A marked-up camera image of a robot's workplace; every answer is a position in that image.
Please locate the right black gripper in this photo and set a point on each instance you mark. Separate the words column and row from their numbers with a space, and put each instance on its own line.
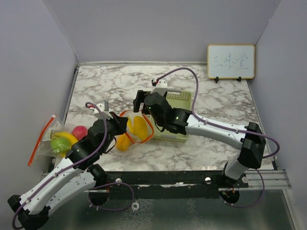
column 139, row 99

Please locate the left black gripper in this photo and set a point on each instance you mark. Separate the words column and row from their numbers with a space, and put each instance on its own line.
column 120, row 122

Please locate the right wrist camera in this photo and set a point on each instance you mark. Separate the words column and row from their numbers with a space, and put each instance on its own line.
column 159, row 86

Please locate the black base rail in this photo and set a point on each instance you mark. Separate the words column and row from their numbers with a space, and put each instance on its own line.
column 174, row 184

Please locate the small whiteboard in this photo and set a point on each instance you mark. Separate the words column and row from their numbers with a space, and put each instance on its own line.
column 231, row 61

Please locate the orange bell pepper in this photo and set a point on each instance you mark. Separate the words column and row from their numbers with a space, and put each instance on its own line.
column 123, row 142

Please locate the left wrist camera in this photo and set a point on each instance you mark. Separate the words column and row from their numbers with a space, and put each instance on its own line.
column 101, row 110

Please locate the red apple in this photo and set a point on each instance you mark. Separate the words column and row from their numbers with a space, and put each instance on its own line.
column 79, row 132

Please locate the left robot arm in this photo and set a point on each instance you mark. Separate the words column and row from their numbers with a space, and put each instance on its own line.
column 76, row 172

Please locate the yellow mango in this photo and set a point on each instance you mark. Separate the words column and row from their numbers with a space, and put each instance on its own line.
column 140, row 128

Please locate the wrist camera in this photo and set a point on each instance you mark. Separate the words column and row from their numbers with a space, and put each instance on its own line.
column 159, row 86
column 101, row 110

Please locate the clear zip bag red zipper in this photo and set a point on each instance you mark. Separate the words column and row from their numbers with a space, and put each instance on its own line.
column 42, row 147

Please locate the small yellow bananas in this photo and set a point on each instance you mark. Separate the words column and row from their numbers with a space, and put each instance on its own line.
column 130, row 126

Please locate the green plastic basket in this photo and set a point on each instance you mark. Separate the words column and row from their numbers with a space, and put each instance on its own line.
column 177, row 99

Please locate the yellow banana bunch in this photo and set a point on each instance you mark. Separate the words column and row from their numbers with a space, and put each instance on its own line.
column 68, row 136

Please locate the green lime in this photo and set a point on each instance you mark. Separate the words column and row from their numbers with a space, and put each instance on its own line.
column 60, row 145

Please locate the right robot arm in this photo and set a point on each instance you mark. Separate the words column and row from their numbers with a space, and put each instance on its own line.
column 249, row 140

